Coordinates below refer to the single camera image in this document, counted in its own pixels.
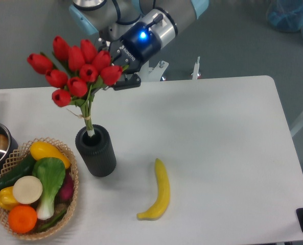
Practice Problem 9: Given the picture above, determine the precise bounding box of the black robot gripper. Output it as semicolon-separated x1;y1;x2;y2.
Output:
96;21;161;91

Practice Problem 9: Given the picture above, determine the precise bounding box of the red tulip bouquet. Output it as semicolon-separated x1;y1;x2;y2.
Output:
27;36;127;137

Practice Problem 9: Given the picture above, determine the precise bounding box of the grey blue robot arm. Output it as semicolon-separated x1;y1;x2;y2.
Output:
69;1;209;90

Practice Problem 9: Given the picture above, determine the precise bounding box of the dark grey ribbed vase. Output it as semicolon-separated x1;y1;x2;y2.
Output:
75;125;116;177

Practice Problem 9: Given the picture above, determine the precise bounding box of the yellow squash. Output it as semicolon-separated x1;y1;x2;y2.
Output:
30;141;71;169

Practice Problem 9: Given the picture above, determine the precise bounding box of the green bok choy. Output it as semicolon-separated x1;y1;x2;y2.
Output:
32;157;65;220

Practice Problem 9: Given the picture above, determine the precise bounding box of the dark green cucumber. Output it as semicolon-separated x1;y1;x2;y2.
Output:
0;154;36;191

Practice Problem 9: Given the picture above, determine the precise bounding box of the woven wicker basket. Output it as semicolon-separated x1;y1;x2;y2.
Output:
0;137;79;241

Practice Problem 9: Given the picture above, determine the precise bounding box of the purple red sweet potato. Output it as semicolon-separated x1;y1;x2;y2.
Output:
58;173;74;201

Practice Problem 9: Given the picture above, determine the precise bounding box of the yellow banana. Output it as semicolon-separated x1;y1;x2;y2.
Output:
136;158;171;221

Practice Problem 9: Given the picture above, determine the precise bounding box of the green chili pepper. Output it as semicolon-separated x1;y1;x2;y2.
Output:
36;209;67;233

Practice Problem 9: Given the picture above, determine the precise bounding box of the blue plastic bag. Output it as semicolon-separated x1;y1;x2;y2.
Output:
266;1;303;38

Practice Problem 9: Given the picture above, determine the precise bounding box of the yellow bell pepper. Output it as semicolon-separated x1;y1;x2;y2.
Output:
0;186;20;211

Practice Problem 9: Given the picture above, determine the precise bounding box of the orange fruit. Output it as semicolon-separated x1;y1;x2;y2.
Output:
8;205;37;234

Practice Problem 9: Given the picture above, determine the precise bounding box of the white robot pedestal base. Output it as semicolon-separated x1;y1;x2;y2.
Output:
139;56;201;82

